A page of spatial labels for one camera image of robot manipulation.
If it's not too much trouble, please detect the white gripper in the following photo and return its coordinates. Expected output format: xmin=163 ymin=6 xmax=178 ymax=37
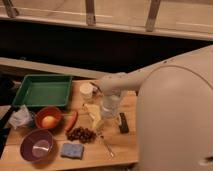
xmin=100 ymin=95 xmax=121 ymax=118

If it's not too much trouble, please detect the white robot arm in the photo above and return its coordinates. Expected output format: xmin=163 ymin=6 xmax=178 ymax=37
xmin=99 ymin=45 xmax=213 ymax=171

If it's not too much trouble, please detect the white paper cup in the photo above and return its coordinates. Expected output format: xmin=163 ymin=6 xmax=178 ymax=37
xmin=79 ymin=83 xmax=93 ymax=99

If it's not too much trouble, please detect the yellow banana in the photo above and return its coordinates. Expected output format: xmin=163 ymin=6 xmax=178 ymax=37
xmin=83 ymin=103 xmax=103 ymax=130

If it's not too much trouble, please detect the black rectangular bar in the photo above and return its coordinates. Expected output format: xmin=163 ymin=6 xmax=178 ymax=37
xmin=119 ymin=113 xmax=129 ymax=134

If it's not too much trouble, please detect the wooden cutting board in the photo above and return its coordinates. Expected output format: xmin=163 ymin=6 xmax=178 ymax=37
xmin=0 ymin=77 xmax=140 ymax=171

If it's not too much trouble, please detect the dark red grapes bunch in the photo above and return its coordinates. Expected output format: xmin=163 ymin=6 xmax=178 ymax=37
xmin=66 ymin=127 xmax=96 ymax=144

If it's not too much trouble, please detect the red sausage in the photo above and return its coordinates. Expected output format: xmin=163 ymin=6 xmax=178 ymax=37
xmin=65 ymin=111 xmax=78 ymax=132

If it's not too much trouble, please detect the blue sponge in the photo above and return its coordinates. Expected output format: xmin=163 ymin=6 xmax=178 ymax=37
xmin=60 ymin=143 xmax=84 ymax=159

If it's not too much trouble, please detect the orange bowl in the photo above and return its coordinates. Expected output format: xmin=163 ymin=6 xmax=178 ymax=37
xmin=35 ymin=106 xmax=62 ymax=129

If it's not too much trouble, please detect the orange fruit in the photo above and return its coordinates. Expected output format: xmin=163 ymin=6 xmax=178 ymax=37
xmin=41 ymin=116 xmax=56 ymax=129

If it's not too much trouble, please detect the green plastic tray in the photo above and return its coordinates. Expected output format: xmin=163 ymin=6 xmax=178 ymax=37
xmin=12 ymin=74 xmax=72 ymax=108

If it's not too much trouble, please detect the purple bowl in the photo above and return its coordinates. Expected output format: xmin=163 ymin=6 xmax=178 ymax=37
xmin=20 ymin=129 xmax=54 ymax=162

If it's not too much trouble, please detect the black handled knife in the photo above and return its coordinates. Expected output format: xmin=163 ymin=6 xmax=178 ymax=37
xmin=90 ymin=82 xmax=100 ymax=91

